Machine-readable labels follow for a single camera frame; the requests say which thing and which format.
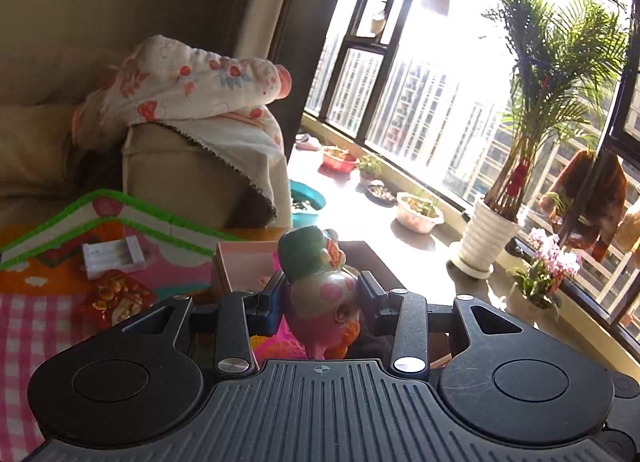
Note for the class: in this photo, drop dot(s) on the red basin with plants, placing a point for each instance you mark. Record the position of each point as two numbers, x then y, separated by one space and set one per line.
339 161

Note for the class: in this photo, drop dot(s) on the red snack packet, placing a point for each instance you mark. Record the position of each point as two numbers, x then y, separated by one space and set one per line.
112 297

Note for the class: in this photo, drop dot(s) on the white bowl planter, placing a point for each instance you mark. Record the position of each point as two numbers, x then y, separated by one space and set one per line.
419 214

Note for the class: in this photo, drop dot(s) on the white ribbed pot with palm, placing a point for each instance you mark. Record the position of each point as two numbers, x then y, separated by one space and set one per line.
487 242

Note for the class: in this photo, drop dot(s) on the small potted plant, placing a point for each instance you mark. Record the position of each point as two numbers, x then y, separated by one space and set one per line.
370 169

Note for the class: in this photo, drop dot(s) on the dark shallow bowl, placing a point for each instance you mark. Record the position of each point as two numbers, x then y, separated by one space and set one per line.
380 194

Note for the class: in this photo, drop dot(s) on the white battery charger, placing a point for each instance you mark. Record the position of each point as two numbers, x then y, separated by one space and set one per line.
114 257

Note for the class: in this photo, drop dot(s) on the pink checked mat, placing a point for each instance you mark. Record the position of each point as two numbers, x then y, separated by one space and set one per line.
30 342

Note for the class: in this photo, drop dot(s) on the floral blanket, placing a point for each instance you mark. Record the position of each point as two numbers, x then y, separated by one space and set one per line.
190 82

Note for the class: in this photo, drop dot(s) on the beige sofa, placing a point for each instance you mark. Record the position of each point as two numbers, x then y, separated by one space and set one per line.
45 77

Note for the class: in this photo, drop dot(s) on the pink potted orchid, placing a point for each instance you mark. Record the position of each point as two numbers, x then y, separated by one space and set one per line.
547 262

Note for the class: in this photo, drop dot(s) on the beige sofa armrest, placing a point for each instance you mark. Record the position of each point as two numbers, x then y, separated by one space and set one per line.
175 177

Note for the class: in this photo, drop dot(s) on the grey frayed-edge cloth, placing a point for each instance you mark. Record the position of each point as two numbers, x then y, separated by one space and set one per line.
235 152

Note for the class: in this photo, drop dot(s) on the beige hanging cloth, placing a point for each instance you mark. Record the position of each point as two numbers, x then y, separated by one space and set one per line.
630 229

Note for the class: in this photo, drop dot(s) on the pink slipper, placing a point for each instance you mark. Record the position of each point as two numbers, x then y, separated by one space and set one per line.
306 143

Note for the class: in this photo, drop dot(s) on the black window frame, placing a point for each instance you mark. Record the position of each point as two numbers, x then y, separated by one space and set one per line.
372 92

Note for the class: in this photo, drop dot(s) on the dark curtain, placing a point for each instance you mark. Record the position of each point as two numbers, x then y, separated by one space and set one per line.
310 42

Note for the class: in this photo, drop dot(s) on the brown hanging garment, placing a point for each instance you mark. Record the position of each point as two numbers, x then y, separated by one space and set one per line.
595 202

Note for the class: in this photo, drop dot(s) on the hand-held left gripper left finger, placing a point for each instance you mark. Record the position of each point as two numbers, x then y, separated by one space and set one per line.
274 314

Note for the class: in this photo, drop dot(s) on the beige curtain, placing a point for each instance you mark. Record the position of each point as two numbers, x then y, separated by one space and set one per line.
267 2

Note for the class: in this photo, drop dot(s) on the pink toy basket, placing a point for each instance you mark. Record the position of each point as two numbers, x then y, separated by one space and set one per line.
282 348

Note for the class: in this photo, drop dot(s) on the green-edged folded play mat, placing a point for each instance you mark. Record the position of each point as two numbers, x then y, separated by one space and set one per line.
100 222

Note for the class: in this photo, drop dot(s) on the teal bowl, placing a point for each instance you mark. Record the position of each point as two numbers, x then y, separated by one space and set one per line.
306 207

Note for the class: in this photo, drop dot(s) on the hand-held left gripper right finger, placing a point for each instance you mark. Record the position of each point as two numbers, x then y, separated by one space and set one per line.
370 302

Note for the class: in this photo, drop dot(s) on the pink pig toy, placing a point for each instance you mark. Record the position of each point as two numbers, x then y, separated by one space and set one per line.
320 297

